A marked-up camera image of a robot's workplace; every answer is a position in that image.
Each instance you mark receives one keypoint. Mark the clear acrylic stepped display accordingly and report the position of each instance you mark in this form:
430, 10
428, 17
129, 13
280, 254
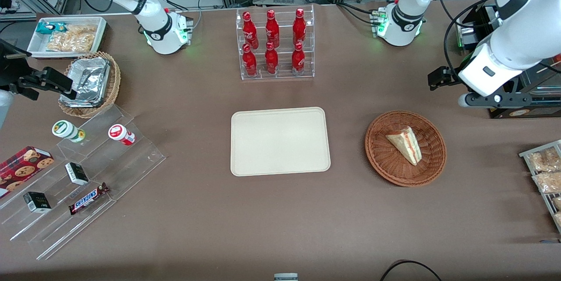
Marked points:
131, 162

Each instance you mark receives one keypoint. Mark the green capped white bottle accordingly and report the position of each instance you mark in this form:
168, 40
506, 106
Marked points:
65, 130

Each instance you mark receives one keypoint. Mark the round brown wicker basket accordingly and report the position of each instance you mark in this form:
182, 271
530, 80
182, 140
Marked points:
385, 162

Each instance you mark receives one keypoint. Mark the clear bag of chips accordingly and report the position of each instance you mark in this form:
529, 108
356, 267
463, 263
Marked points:
72, 40

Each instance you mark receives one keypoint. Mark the light wicker basket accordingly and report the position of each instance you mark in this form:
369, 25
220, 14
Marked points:
115, 79

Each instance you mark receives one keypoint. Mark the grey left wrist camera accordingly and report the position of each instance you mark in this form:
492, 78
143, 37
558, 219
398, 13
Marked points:
482, 101

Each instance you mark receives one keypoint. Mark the small black carton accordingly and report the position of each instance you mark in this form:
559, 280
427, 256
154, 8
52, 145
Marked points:
76, 173
37, 202

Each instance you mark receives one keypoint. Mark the Snickers chocolate bar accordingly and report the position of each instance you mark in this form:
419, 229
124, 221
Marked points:
87, 199

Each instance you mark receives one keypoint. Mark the white plastic snack bin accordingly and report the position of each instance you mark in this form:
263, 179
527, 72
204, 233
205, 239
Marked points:
37, 46

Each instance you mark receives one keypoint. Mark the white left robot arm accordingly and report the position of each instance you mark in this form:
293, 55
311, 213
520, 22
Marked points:
517, 40

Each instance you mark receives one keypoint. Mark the triangular sandwich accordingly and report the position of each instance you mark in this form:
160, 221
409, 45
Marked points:
410, 145

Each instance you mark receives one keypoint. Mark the red cookie box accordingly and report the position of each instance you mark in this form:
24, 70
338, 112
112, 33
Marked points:
24, 169

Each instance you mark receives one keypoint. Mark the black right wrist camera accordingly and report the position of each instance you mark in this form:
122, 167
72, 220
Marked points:
13, 70

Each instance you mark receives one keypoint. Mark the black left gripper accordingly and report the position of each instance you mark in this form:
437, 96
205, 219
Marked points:
450, 75

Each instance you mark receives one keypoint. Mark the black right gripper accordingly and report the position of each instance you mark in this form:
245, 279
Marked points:
13, 72

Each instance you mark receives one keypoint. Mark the aluminium foil containers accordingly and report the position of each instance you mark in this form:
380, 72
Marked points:
90, 79

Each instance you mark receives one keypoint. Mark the clear acrylic bottle rack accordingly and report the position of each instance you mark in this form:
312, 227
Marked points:
285, 70

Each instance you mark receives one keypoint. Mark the red cola bottle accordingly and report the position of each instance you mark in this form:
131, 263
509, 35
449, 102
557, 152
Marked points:
271, 59
299, 26
272, 29
249, 62
298, 59
249, 29

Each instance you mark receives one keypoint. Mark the red sausage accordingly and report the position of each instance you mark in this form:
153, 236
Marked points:
557, 58

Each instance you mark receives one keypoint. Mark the red capped white bottle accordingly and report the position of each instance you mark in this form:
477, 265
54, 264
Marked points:
120, 134

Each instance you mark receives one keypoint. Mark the black food warmer machine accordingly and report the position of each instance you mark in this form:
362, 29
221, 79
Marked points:
526, 112

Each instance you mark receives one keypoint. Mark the clear bag of snacks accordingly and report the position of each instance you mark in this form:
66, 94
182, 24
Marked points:
558, 219
548, 182
543, 160
557, 203

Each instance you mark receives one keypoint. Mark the cream rectangular tray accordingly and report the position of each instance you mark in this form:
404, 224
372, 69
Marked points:
280, 140

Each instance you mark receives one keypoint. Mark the teal snack packet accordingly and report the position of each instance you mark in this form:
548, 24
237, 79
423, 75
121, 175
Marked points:
48, 27

